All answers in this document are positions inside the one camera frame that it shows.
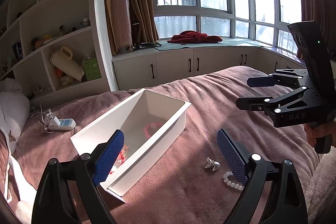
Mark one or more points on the white plastic storage box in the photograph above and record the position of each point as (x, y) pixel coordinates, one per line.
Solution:
(150, 122)

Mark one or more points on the pink bed blanket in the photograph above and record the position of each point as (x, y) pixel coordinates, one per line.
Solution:
(177, 189)

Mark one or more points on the white power strip with charger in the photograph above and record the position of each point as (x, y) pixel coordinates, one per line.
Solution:
(51, 123)

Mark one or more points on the white crumpled duvet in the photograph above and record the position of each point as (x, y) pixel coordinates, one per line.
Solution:
(15, 109)

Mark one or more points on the green box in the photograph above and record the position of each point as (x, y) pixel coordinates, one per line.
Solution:
(91, 69)

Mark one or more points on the silver bell ornament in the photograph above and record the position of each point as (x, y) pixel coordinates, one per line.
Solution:
(212, 165)

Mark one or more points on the cream handheld vacuum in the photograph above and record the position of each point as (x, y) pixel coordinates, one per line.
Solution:
(63, 60)

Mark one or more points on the person's right hand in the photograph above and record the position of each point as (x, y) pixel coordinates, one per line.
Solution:
(312, 134)

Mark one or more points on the red cloth on sill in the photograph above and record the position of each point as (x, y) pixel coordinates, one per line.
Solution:
(193, 37)

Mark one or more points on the beige window seat cabinets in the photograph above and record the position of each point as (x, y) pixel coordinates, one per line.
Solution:
(170, 62)

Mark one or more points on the pink suitcase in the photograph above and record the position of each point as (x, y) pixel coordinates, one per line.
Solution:
(121, 24)

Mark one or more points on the white bookshelf unit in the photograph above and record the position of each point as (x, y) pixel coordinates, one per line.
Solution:
(33, 30)

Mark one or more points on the right brown curtain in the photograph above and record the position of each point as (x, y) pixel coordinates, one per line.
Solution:
(323, 13)

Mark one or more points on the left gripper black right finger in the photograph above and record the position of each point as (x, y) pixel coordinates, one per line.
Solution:
(251, 170)

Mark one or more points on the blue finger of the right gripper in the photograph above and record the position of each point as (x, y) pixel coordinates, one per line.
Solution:
(261, 81)
(253, 103)

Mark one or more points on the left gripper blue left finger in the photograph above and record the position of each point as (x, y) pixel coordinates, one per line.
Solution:
(93, 168)

